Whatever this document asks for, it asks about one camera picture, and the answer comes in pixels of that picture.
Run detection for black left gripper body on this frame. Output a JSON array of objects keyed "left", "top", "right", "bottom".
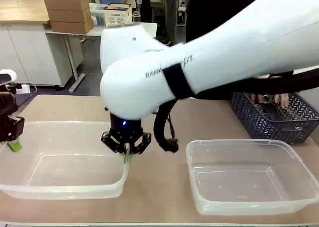
[{"left": 0, "top": 83, "right": 26, "bottom": 143}]

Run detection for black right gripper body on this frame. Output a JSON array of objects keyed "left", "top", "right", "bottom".
[{"left": 109, "top": 113, "right": 144, "bottom": 148}]

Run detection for clear plastic container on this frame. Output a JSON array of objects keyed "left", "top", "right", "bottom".
[
  {"left": 0, "top": 120, "right": 130, "bottom": 201},
  {"left": 185, "top": 139, "right": 317, "bottom": 216}
]

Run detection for white lattice basket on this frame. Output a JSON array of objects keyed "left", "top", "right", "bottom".
[{"left": 103, "top": 3, "right": 133, "bottom": 28}]

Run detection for dark woven plastic basket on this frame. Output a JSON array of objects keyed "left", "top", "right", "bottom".
[{"left": 230, "top": 89, "right": 319, "bottom": 145}]

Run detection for person's right hand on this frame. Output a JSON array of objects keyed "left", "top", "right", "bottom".
[{"left": 249, "top": 92, "right": 263, "bottom": 103}]

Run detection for person's left hand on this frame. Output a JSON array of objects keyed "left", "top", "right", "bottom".
[{"left": 273, "top": 92, "right": 290, "bottom": 109}]

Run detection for white cabinet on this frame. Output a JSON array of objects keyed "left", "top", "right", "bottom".
[{"left": 0, "top": 22, "right": 84, "bottom": 89}]

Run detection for white table with metal legs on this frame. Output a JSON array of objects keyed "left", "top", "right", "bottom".
[{"left": 44, "top": 22, "right": 158, "bottom": 93}]

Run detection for wooden desk top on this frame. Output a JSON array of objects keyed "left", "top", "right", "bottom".
[{"left": 0, "top": 0, "right": 51, "bottom": 24}]

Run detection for long cardboard box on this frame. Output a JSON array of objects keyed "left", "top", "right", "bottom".
[{"left": 49, "top": 19, "right": 94, "bottom": 35}]

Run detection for glass bottle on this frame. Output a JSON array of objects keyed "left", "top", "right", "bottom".
[{"left": 133, "top": 7, "right": 142, "bottom": 24}]

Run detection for clear storage box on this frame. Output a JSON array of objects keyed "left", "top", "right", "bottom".
[{"left": 89, "top": 3, "right": 108, "bottom": 26}]

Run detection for flat cardboard box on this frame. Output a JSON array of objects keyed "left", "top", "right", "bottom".
[{"left": 47, "top": 8, "right": 92, "bottom": 24}]

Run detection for large cardboard box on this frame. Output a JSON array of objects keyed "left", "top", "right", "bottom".
[{"left": 44, "top": 0, "right": 91, "bottom": 13}]

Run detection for person's black sweater torso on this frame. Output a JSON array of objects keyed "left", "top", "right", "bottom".
[{"left": 185, "top": 0, "right": 271, "bottom": 46}]

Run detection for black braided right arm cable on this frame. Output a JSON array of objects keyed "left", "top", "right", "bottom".
[{"left": 152, "top": 67, "right": 319, "bottom": 153}]

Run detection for black strap on arm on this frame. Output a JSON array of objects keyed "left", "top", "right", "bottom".
[{"left": 162, "top": 63, "right": 198, "bottom": 100}]

